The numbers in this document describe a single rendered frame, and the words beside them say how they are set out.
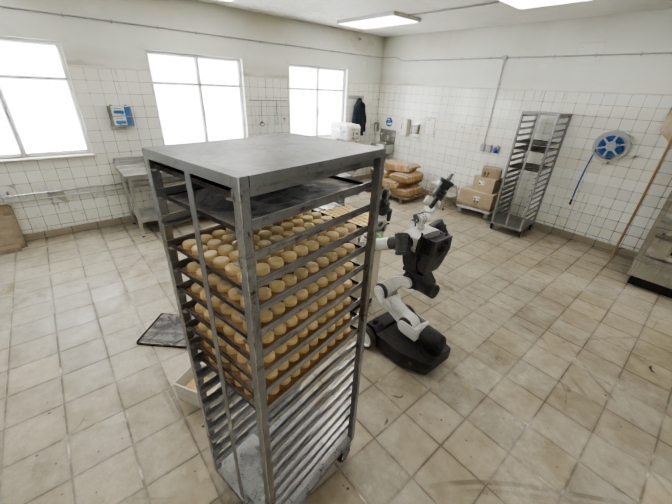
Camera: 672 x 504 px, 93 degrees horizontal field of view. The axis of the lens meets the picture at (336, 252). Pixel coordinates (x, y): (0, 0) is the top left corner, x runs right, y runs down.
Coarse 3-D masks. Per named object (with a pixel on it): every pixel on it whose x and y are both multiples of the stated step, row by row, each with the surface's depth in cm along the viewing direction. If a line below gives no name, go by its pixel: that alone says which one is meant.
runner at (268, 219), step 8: (368, 184) 120; (336, 192) 106; (344, 192) 109; (352, 192) 113; (360, 192) 117; (312, 200) 98; (320, 200) 101; (328, 200) 104; (336, 200) 107; (288, 208) 91; (296, 208) 93; (304, 208) 96; (312, 208) 99; (264, 216) 84; (272, 216) 87; (280, 216) 89; (288, 216) 92; (256, 224) 83; (264, 224) 85; (232, 232) 81
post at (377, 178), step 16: (384, 160) 118; (368, 224) 129; (368, 240) 132; (368, 256) 134; (368, 272) 137; (368, 288) 142; (368, 304) 148; (352, 384) 172; (352, 400) 176; (352, 416) 182; (352, 432) 188
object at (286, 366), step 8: (344, 320) 149; (328, 328) 141; (336, 328) 144; (320, 336) 136; (328, 336) 139; (208, 344) 129; (312, 344) 133; (304, 352) 129; (224, 360) 123; (288, 360) 126; (296, 360) 126; (232, 368) 120; (280, 368) 121; (288, 368) 122; (240, 376) 118; (272, 376) 117; (280, 376) 119; (248, 384) 115
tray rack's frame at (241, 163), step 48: (192, 144) 105; (240, 144) 109; (288, 144) 113; (336, 144) 118; (192, 192) 87; (240, 192) 72; (240, 240) 79; (192, 336) 131; (336, 432) 193; (240, 480) 152
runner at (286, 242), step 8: (360, 208) 121; (368, 208) 126; (344, 216) 114; (352, 216) 118; (320, 224) 105; (328, 224) 108; (336, 224) 112; (304, 232) 99; (312, 232) 103; (280, 240) 92; (288, 240) 95; (296, 240) 98; (264, 248) 88; (272, 248) 91; (280, 248) 93; (256, 256) 87; (264, 256) 89
